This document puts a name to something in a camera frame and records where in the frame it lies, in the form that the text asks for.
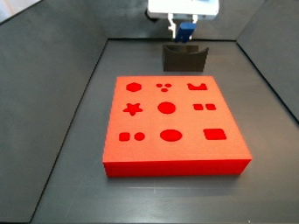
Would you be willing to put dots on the black curved fixture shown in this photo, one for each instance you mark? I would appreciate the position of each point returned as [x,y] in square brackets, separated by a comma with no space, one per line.
[183,58]

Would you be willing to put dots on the red shape-hole block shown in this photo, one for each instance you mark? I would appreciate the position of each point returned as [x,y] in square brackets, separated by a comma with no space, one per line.
[171,129]

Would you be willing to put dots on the blue square-circle peg object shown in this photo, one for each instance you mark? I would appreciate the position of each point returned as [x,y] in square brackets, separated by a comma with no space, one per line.
[185,32]

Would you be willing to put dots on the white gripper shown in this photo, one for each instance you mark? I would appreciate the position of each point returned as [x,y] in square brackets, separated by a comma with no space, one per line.
[198,9]

